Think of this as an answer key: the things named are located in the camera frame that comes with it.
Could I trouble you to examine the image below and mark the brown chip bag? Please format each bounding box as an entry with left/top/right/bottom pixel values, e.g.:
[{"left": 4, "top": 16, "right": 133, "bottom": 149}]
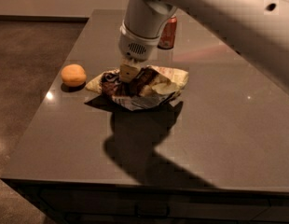
[{"left": 86, "top": 65, "right": 188, "bottom": 111}]

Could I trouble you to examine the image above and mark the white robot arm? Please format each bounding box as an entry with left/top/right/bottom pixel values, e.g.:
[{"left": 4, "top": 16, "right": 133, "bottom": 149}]
[{"left": 119, "top": 0, "right": 289, "bottom": 94}]

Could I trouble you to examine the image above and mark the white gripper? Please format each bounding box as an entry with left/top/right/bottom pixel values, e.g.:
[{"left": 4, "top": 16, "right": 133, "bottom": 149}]
[{"left": 118, "top": 23, "right": 160, "bottom": 83}]

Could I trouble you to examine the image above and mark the orange fruit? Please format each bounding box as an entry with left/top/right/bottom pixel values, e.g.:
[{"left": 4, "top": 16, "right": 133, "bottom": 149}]
[{"left": 61, "top": 64, "right": 87, "bottom": 87}]

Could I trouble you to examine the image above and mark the red soda can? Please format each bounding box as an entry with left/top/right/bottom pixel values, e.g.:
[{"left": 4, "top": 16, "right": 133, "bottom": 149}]
[{"left": 158, "top": 15, "right": 177, "bottom": 49}]

